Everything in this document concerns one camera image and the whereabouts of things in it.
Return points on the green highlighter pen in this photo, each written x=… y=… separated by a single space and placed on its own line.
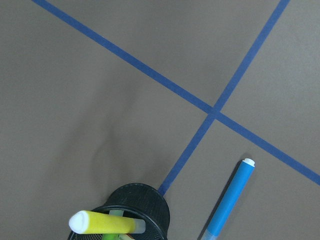
x=111 y=236

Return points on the blue marker pen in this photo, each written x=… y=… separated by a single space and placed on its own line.
x=229 y=199

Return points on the yellow highlighter pen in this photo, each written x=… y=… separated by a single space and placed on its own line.
x=90 y=222

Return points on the black mesh pen cup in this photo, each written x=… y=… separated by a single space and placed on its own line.
x=139 y=201

